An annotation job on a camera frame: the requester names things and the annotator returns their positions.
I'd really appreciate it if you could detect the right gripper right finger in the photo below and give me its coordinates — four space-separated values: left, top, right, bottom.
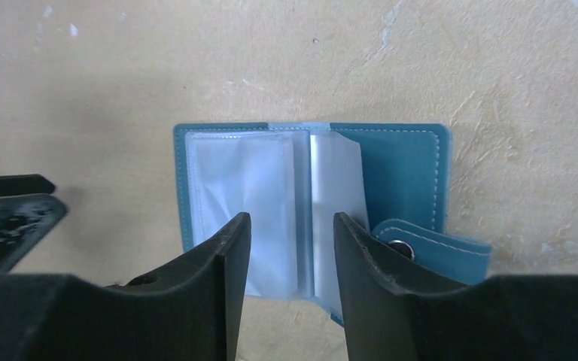
333 213 578 360

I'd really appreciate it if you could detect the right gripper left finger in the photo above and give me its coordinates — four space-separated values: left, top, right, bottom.
0 212 251 360

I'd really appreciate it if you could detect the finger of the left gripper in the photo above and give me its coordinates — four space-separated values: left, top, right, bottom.
0 174 56 197
0 194 68 272

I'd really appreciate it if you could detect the blue card holder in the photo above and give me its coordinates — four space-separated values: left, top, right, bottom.
174 123 491 323

